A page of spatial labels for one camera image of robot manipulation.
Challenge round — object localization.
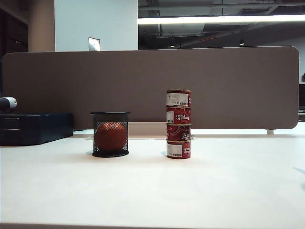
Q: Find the dark blue plastic case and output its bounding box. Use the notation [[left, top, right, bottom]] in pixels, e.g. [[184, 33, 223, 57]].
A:
[[0, 112, 74, 146]]

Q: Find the white wall sign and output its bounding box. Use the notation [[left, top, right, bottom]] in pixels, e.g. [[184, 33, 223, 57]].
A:
[[88, 36, 101, 52]]

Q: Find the ceiling light strip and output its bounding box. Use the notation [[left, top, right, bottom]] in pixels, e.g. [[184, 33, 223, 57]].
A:
[[137, 14, 305, 25]]

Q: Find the white and blue cylinder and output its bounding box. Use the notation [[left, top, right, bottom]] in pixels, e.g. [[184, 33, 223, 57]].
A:
[[0, 96, 18, 112]]

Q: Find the tomato paste can dark badge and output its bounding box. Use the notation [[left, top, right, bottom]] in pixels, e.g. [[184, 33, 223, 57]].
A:
[[166, 123, 192, 142]]

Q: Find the tomato paste can large lettering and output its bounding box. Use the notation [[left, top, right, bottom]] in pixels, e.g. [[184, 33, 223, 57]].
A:
[[166, 106, 193, 125]]

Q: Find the orange fruit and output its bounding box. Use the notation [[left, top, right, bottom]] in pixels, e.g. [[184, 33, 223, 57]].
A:
[[94, 121, 127, 151]]

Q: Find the brown desk divider panel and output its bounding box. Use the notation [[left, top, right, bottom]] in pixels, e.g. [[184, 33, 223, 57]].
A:
[[1, 45, 300, 130]]

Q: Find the tomato paste can white label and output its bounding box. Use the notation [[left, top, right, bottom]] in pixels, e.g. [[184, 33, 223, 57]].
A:
[[166, 89, 192, 107]]

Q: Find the black mesh pen holder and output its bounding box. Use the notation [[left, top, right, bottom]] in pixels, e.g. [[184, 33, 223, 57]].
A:
[[90, 111, 131, 158]]

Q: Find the tomato paste can barcode label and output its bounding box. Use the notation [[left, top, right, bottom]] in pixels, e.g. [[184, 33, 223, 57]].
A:
[[166, 140, 192, 159]]

